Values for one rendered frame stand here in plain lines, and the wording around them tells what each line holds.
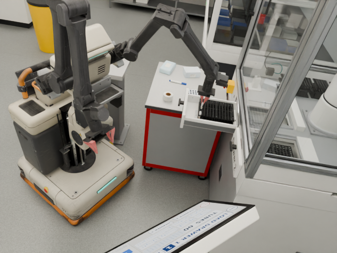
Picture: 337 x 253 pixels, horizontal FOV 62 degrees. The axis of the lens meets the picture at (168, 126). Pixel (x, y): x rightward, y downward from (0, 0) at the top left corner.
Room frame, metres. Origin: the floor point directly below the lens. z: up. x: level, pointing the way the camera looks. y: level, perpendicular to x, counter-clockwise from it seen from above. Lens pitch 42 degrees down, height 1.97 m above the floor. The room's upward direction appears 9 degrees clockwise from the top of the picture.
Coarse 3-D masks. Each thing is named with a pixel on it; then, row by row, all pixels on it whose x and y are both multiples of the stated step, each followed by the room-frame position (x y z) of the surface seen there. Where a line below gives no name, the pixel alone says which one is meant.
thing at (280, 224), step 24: (216, 168) 1.43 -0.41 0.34; (216, 192) 1.21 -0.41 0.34; (264, 216) 0.87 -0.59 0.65; (288, 216) 0.87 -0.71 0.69; (312, 216) 0.86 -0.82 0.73; (336, 216) 0.86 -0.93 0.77; (240, 240) 0.87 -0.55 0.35; (264, 240) 0.87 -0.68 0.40; (288, 240) 0.86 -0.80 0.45; (312, 240) 0.86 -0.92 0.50; (336, 240) 0.86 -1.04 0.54
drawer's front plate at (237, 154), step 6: (234, 132) 1.25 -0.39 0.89; (234, 138) 1.21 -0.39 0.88; (234, 144) 1.16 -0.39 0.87; (240, 144) 1.11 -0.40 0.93; (234, 150) 1.12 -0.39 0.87; (240, 150) 1.07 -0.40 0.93; (234, 156) 1.08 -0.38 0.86; (240, 156) 1.02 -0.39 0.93; (234, 162) 1.04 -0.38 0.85; (240, 162) 0.98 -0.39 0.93; (234, 168) 1.01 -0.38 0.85; (240, 168) 0.96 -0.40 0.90; (234, 174) 0.97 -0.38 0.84
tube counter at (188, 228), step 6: (186, 228) 0.48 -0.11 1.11; (192, 228) 0.47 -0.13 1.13; (174, 234) 0.45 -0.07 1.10; (180, 234) 0.45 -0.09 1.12; (162, 240) 0.43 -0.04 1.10; (168, 240) 0.42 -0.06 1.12; (150, 246) 0.41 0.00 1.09; (156, 246) 0.40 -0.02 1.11; (144, 252) 0.38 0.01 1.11; (150, 252) 0.37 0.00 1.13
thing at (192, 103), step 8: (192, 96) 1.55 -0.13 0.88; (192, 104) 1.52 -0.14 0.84; (192, 112) 1.44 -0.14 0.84; (184, 120) 1.30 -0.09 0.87; (192, 120) 1.31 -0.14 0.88; (200, 120) 1.30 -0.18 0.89; (208, 120) 1.31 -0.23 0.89; (208, 128) 1.30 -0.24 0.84; (216, 128) 1.30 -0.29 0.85; (224, 128) 1.30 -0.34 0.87; (232, 128) 1.30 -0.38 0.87
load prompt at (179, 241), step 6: (216, 216) 0.52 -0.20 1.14; (222, 216) 0.51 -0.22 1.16; (210, 222) 0.49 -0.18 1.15; (216, 222) 0.48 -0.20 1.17; (198, 228) 0.46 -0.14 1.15; (204, 228) 0.45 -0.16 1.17; (186, 234) 0.44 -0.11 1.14; (192, 234) 0.43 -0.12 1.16; (174, 240) 0.42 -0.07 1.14; (180, 240) 0.41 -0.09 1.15; (186, 240) 0.40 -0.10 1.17; (168, 246) 0.39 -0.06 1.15; (174, 246) 0.38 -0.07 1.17; (156, 252) 0.37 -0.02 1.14; (162, 252) 0.36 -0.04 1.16
